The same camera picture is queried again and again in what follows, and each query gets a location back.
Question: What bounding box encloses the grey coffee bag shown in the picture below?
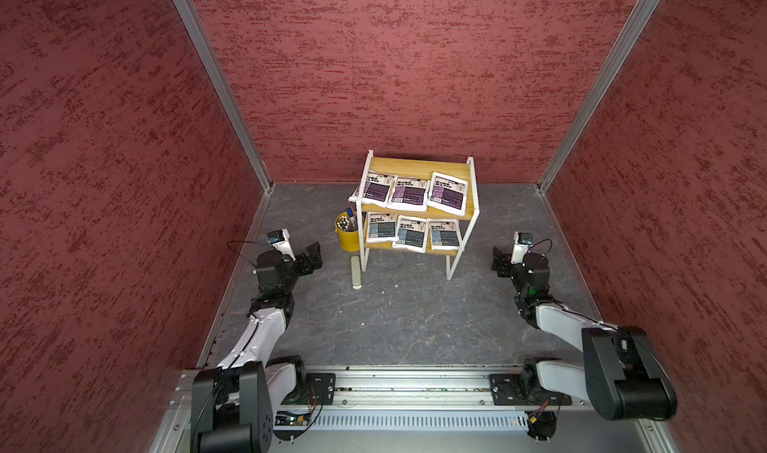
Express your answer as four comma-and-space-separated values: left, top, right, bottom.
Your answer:
391, 215, 429, 253
366, 213, 397, 243
429, 219, 461, 251

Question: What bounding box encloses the beige eraser case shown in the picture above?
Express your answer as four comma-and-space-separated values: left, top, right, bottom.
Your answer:
351, 255, 363, 290

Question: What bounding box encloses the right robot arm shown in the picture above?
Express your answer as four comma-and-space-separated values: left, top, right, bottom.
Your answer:
491, 245, 678, 421

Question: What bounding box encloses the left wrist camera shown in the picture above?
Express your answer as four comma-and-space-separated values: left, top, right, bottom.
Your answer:
267, 228, 296, 259

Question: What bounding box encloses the wooden two-tier shelf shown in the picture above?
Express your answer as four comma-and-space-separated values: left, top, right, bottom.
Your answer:
352, 151, 481, 280

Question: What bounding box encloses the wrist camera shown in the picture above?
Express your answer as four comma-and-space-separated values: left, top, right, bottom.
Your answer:
511, 231, 533, 264
267, 228, 296, 259

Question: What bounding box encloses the yellow pen cup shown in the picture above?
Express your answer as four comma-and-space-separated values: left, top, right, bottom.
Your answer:
336, 211, 360, 252

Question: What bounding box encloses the grey coffee bag bottom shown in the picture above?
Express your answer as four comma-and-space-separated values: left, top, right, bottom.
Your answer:
429, 219, 461, 251

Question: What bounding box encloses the purple coffee bag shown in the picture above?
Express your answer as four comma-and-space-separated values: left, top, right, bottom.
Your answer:
387, 177, 429, 213
427, 171, 469, 217
361, 171, 397, 209

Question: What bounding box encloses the aluminium rail frame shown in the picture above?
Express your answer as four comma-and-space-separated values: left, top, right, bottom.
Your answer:
149, 365, 680, 452

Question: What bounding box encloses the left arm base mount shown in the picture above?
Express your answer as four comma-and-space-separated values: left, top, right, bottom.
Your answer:
272, 372, 337, 407

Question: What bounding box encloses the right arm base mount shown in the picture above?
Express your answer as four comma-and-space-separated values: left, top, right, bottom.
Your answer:
489, 373, 572, 409

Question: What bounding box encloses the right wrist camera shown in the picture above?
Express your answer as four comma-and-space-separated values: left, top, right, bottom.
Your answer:
511, 231, 533, 264

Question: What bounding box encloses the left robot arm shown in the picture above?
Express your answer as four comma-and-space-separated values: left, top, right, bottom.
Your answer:
189, 242, 323, 452

